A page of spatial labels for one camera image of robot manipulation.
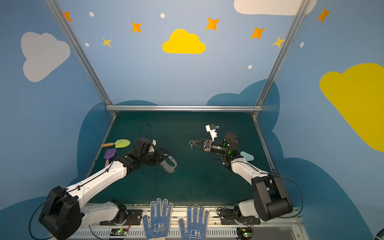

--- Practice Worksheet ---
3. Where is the green toy spatula wooden handle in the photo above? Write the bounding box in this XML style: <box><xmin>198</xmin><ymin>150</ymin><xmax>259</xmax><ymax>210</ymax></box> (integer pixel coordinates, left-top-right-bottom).
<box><xmin>101</xmin><ymin>139</ymin><xmax>131</xmax><ymax>149</ymax></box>

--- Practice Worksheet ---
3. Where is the green circuit board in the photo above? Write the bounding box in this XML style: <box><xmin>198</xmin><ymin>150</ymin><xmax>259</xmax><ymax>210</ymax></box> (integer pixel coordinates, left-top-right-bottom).
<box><xmin>110</xmin><ymin>229</ymin><xmax>129</xmax><ymax>237</ymax></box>
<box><xmin>236</xmin><ymin>228</ymin><xmax>254</xmax><ymax>240</ymax></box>

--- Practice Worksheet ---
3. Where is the left aluminium frame post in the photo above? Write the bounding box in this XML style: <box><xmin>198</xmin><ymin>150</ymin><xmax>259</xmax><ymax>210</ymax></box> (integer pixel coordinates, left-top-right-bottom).
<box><xmin>45</xmin><ymin>0</ymin><xmax>113</xmax><ymax>107</ymax></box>

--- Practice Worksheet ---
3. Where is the left blue dotted work glove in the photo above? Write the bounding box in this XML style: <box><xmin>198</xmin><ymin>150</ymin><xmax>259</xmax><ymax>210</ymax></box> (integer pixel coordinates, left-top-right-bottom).
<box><xmin>143</xmin><ymin>198</ymin><xmax>173</xmax><ymax>240</ymax></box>

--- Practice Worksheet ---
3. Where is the right blue dotted work glove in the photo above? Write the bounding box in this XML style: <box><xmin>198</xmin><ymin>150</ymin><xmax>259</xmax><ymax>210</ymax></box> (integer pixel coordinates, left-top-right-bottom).
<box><xmin>179</xmin><ymin>204</ymin><xmax>210</xmax><ymax>240</ymax></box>

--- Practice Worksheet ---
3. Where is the left green circuit board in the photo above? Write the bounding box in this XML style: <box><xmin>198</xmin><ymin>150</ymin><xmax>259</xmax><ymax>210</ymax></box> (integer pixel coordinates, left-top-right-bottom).
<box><xmin>110</xmin><ymin>229</ymin><xmax>129</xmax><ymax>237</ymax></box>

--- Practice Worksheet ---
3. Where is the right aluminium frame post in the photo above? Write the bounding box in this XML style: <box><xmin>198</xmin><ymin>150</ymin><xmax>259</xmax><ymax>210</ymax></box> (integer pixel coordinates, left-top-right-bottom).
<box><xmin>252</xmin><ymin>0</ymin><xmax>311</xmax><ymax>120</ymax></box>

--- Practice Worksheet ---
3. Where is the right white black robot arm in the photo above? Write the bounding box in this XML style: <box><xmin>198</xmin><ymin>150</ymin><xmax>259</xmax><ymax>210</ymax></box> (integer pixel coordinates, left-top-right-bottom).
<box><xmin>190</xmin><ymin>133</ymin><xmax>293</xmax><ymax>222</ymax></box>

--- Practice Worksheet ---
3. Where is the front aluminium rail base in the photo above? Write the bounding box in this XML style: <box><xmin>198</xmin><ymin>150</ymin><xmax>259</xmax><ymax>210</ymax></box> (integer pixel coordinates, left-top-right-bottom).
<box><xmin>53</xmin><ymin>205</ymin><xmax>310</xmax><ymax>240</ymax></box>

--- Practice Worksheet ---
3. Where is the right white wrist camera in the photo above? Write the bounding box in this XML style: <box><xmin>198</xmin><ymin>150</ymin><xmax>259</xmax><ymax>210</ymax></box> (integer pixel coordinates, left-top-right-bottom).
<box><xmin>205</xmin><ymin>124</ymin><xmax>218</xmax><ymax>141</ymax></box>

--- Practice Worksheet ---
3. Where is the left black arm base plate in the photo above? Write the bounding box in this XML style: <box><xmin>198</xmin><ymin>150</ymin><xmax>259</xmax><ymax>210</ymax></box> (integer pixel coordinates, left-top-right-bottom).
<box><xmin>100</xmin><ymin>209</ymin><xmax>143</xmax><ymax>227</ymax></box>

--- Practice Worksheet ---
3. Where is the light blue toy spatula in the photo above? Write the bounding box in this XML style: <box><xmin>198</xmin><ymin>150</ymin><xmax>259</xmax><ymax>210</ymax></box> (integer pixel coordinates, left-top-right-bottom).
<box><xmin>240</xmin><ymin>151</ymin><xmax>255</xmax><ymax>162</ymax></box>

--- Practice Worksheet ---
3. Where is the aluminium frame post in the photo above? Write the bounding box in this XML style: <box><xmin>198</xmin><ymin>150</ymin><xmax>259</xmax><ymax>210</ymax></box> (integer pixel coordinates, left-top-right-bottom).
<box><xmin>252</xmin><ymin>0</ymin><xmax>311</xmax><ymax>120</ymax></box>
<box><xmin>45</xmin><ymin>0</ymin><xmax>113</xmax><ymax>107</ymax></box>

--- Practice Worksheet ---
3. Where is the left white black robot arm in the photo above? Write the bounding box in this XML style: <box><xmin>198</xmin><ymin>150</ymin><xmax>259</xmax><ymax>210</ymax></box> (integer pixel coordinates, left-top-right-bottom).
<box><xmin>39</xmin><ymin>138</ymin><xmax>175</xmax><ymax>240</ymax></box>

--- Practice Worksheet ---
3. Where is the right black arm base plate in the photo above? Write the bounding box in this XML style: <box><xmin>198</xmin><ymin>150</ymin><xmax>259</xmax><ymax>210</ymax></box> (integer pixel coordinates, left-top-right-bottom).
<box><xmin>217</xmin><ymin>207</ymin><xmax>261</xmax><ymax>226</ymax></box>

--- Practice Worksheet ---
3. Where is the purple toy spatula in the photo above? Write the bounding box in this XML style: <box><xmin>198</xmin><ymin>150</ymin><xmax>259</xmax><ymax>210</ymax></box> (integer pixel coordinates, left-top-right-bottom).
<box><xmin>104</xmin><ymin>149</ymin><xmax>117</xmax><ymax>167</ymax></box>

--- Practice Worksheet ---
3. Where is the right green circuit board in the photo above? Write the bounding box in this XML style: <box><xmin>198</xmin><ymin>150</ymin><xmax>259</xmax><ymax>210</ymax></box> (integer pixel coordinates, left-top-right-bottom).
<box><xmin>236</xmin><ymin>228</ymin><xmax>254</xmax><ymax>240</ymax></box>

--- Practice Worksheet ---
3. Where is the blue dotted work glove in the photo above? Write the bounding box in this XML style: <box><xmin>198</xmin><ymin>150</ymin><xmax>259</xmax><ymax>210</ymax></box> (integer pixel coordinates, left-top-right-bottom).
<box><xmin>143</xmin><ymin>198</ymin><xmax>173</xmax><ymax>240</ymax></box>
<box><xmin>179</xmin><ymin>204</ymin><xmax>210</xmax><ymax>240</ymax></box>

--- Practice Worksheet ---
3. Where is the horizontal aluminium frame bar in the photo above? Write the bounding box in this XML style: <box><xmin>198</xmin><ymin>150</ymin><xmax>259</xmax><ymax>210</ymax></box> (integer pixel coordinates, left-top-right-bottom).
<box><xmin>106</xmin><ymin>105</ymin><xmax>263</xmax><ymax>112</ymax></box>

